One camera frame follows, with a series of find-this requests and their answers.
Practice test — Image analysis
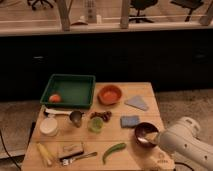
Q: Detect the scrub brush block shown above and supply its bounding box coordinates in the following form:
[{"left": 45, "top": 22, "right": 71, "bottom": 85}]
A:
[{"left": 58, "top": 143, "right": 84, "bottom": 160}]

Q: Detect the dark brown bowl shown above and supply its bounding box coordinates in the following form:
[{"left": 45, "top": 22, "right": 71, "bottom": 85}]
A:
[{"left": 134, "top": 122, "right": 158, "bottom": 148}]

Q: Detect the office chair right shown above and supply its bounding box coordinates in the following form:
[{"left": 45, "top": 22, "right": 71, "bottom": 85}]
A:
[{"left": 170, "top": 0, "right": 204, "bottom": 22}]

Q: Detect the grey triangular cloth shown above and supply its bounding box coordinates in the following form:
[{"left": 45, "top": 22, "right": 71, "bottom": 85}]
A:
[{"left": 125, "top": 95, "right": 149, "bottom": 111}]

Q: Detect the red tomato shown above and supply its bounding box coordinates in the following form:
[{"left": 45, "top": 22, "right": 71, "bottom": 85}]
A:
[{"left": 49, "top": 94, "right": 61, "bottom": 103}]

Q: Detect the office chair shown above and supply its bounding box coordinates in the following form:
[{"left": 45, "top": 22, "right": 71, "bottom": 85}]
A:
[
  {"left": 26, "top": 0, "right": 54, "bottom": 11},
  {"left": 170, "top": 0, "right": 204, "bottom": 22},
  {"left": 129, "top": 0, "right": 158, "bottom": 23}
]

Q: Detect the small green cup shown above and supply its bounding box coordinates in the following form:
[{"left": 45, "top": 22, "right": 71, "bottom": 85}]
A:
[{"left": 88, "top": 117, "right": 103, "bottom": 133}]

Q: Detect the green chili pepper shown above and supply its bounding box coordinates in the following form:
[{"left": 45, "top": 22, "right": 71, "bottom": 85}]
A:
[{"left": 102, "top": 143, "right": 126, "bottom": 164}]

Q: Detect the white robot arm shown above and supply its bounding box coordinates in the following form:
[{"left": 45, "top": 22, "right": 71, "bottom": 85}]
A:
[{"left": 157, "top": 117, "right": 213, "bottom": 171}]

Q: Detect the black cable left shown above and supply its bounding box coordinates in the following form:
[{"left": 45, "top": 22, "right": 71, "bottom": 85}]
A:
[{"left": 0, "top": 129, "right": 22, "bottom": 171}]

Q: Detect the black cable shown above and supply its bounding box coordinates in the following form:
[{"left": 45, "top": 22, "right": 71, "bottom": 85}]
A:
[
  {"left": 0, "top": 129, "right": 22, "bottom": 171},
  {"left": 173, "top": 161, "right": 196, "bottom": 171}
]

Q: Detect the orange bowl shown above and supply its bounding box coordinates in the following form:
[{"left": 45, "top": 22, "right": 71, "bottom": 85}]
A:
[{"left": 98, "top": 85, "right": 122, "bottom": 105}]

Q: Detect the green plastic tray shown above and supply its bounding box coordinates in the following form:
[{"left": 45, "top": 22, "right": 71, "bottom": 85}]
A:
[{"left": 40, "top": 74, "right": 96, "bottom": 109}]

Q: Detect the office chair center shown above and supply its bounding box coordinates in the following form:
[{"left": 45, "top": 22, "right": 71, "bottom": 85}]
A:
[{"left": 129, "top": 0, "right": 158, "bottom": 23}]

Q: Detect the white round container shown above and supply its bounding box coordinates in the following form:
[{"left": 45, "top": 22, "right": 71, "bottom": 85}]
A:
[{"left": 39, "top": 118, "right": 58, "bottom": 136}]

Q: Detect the white handled scoop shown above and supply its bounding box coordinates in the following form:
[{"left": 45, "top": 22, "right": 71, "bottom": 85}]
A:
[{"left": 44, "top": 107, "right": 72, "bottom": 116}]

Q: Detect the office chair left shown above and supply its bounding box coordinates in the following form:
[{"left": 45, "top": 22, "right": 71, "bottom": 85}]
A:
[{"left": 26, "top": 0, "right": 54, "bottom": 11}]

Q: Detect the blue sponge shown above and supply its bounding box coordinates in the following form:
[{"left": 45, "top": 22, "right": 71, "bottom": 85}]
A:
[{"left": 120, "top": 116, "right": 140, "bottom": 128}]

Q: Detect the black cable right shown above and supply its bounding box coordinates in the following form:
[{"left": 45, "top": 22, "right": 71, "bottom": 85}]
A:
[{"left": 173, "top": 161, "right": 196, "bottom": 171}]

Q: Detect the silver fork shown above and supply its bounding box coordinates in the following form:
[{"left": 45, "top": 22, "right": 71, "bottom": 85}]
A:
[{"left": 61, "top": 152, "right": 98, "bottom": 166}]

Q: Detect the yellow corn cob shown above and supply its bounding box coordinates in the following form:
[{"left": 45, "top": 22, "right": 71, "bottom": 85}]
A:
[{"left": 37, "top": 143, "right": 53, "bottom": 166}]

